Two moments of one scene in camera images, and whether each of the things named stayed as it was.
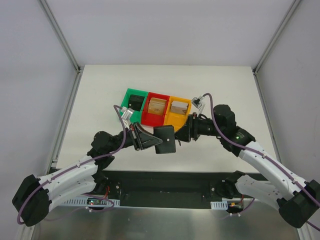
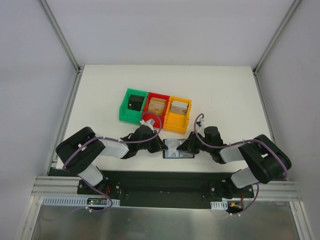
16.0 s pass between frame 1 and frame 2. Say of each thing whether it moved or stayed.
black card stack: stayed
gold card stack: stayed
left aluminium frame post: stayed
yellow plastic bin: stayed
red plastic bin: stayed
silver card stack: stayed
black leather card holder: moved
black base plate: stayed
